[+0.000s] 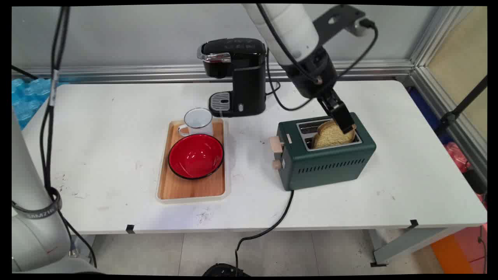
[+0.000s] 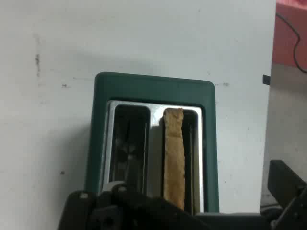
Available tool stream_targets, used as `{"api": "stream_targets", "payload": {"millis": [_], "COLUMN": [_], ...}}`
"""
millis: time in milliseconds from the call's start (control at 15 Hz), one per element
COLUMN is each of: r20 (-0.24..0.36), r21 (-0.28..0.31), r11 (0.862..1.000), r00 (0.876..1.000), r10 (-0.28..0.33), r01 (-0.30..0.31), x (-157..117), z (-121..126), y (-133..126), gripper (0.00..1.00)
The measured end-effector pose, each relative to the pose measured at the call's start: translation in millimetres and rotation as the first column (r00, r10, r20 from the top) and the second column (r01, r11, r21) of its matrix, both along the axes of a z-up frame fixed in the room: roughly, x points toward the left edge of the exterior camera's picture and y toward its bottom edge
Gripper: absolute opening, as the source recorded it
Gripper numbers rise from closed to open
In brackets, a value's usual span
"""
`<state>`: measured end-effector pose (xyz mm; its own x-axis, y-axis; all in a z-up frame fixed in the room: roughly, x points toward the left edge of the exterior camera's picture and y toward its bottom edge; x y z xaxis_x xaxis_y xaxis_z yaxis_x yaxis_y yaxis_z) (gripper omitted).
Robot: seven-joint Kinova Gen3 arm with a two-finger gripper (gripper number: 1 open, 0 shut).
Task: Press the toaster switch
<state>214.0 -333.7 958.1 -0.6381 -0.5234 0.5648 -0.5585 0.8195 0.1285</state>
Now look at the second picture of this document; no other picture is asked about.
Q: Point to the dark green two-slot toaster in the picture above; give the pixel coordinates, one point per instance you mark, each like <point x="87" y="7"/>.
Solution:
<point x="153" y="91"/>

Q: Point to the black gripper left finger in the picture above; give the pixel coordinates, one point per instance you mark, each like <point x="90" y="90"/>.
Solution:
<point x="108" y="210"/>

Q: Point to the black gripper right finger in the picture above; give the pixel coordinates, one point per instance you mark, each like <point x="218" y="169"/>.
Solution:
<point x="287" y="184"/>

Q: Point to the brown toast slice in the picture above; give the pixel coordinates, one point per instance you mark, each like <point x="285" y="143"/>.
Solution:
<point x="173" y="153"/>

